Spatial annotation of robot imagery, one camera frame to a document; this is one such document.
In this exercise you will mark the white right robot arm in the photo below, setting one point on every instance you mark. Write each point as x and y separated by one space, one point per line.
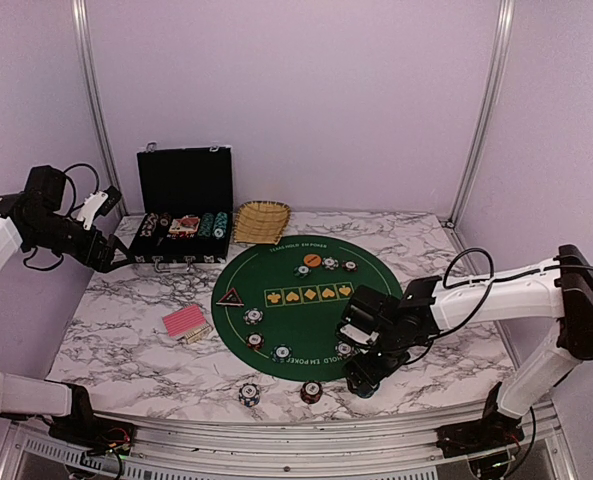
559 289

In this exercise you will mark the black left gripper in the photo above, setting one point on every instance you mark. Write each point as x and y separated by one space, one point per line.
100 262

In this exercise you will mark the left aluminium frame post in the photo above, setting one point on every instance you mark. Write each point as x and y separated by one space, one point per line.
85 51

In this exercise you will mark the orange big blind button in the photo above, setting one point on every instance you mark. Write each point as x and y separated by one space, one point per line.
312 260

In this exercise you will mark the red playing card deck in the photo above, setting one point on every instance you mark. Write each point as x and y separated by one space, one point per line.
188 323

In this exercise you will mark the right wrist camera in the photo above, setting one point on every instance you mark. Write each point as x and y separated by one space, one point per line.
355 336

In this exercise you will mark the aluminium frame post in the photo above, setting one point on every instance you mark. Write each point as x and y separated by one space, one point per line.
85 51
490 97

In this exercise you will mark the card deck in case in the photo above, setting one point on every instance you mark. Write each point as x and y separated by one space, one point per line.
177 230

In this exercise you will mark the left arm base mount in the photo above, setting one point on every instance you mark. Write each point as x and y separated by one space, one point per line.
98 436

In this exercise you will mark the blue beige chip stack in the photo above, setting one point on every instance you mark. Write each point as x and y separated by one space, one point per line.
249 394

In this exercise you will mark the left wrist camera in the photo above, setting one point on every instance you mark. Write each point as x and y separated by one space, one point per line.
97 204

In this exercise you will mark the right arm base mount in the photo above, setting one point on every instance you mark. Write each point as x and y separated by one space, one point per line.
476 436

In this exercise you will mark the round green poker mat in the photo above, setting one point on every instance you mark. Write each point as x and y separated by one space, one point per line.
301 313

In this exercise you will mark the black poker chip case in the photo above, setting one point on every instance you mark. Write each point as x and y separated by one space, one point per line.
181 182

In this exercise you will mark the triangular all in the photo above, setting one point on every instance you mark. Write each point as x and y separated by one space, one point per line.
231 299

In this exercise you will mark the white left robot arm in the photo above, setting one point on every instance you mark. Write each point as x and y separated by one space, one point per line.
48 236

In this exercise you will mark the front aluminium rail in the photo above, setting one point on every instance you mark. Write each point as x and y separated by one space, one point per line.
388 447

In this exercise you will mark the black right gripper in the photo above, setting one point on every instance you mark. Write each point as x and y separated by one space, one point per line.
358 367

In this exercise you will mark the blue beige chips in case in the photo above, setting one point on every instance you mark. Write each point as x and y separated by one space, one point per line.
149 225

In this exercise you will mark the right aluminium frame post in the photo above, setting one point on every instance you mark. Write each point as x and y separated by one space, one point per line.
490 97

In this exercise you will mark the teal chip row in case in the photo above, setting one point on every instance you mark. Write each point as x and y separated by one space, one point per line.
220 225

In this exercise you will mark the red black chip stack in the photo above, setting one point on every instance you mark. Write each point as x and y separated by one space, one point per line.
311 392

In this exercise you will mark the green teal chip stack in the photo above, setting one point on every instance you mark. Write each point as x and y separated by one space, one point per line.
367 394

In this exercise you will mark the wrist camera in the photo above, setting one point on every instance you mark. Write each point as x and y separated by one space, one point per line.
97 204
355 336

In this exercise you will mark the woven bamboo tray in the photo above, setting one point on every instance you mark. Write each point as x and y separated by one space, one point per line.
261 222

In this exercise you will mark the green chip row in case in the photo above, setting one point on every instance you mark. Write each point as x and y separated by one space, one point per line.
206 226

